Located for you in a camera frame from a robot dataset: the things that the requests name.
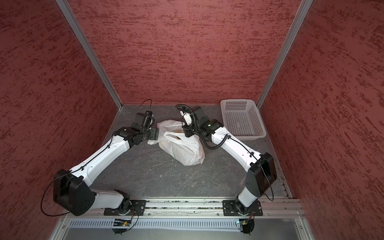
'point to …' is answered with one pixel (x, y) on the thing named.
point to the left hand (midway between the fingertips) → (150, 133)
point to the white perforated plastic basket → (243, 119)
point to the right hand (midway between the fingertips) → (185, 129)
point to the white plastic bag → (175, 146)
